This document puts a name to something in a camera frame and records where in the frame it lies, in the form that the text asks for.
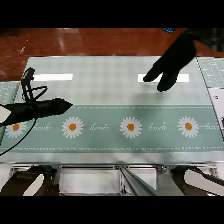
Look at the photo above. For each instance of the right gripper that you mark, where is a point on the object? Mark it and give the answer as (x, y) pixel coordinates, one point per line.
(180, 53)

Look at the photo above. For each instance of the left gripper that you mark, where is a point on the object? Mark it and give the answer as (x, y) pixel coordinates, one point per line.
(51, 106)

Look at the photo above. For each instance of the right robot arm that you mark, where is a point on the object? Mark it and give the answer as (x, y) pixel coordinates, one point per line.
(210, 38)

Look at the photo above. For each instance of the silver frame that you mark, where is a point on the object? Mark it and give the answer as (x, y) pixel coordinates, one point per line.
(133, 181)

